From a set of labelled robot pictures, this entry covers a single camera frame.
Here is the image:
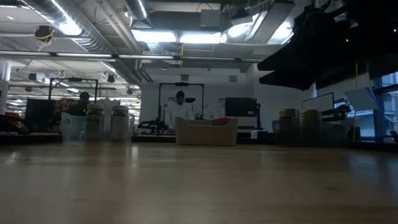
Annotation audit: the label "hanging yellow cable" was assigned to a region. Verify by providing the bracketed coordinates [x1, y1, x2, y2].
[353, 62, 359, 141]

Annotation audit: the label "cardboard box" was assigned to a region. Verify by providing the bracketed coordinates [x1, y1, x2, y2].
[174, 116, 239, 146]

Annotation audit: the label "white tilted panel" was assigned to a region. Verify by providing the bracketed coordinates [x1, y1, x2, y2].
[343, 87, 379, 111]

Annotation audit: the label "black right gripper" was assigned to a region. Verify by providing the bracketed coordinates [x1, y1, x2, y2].
[257, 2, 371, 91]

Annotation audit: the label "rectangular metal duct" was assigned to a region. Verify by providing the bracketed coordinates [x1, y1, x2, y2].
[248, 0, 296, 50]

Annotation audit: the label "dark monitor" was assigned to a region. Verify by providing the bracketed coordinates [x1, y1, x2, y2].
[24, 98, 58, 127]

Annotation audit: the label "small silver round duct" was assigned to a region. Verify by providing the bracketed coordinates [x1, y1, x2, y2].
[124, 0, 149, 21]

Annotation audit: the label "clear plastic bin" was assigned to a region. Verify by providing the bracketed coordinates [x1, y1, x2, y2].
[60, 111, 138, 142]

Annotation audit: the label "black aluminium table frame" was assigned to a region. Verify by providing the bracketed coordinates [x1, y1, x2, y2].
[0, 132, 398, 150]

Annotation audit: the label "black equipment cabinet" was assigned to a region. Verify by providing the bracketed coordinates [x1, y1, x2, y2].
[224, 96, 261, 129]

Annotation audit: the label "yellow cable reel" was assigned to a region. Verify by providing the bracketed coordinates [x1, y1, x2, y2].
[33, 24, 56, 50]

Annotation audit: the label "bright light panel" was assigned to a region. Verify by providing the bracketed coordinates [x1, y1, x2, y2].
[179, 31, 223, 44]
[131, 29, 177, 44]

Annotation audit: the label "grey plastic bin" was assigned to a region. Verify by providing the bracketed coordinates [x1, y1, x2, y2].
[272, 118, 349, 147]

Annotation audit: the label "patterned panel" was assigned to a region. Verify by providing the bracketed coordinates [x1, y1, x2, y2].
[55, 98, 75, 116]

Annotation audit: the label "large silver round duct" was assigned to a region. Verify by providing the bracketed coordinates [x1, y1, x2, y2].
[23, 0, 119, 54]

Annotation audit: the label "long grey pipe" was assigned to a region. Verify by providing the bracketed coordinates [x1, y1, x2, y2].
[0, 50, 265, 65]

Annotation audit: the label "person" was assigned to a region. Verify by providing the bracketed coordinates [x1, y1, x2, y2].
[68, 91, 91, 117]
[163, 90, 195, 131]

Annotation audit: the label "red smoked paprika tin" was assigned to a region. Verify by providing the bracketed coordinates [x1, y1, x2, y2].
[212, 117, 233, 126]

